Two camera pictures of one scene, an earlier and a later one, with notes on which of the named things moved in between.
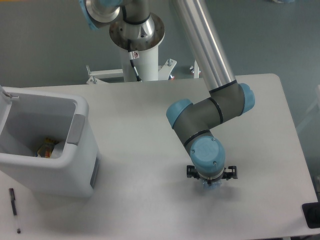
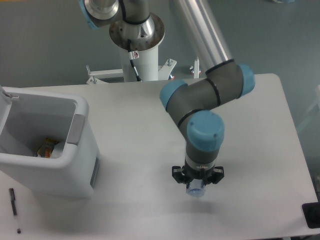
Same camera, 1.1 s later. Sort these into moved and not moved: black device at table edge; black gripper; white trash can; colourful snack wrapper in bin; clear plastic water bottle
Moved: black gripper; clear plastic water bottle
Not moved: colourful snack wrapper in bin; white trash can; black device at table edge
